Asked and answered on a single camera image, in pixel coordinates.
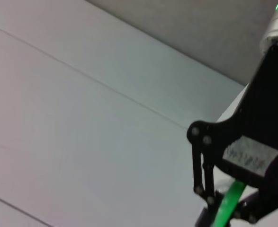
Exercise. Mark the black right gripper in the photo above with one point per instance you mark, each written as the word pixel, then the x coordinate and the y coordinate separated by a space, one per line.
pixel 266 106

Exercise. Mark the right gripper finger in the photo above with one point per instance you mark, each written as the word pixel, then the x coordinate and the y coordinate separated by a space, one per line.
pixel 203 175
pixel 254 208

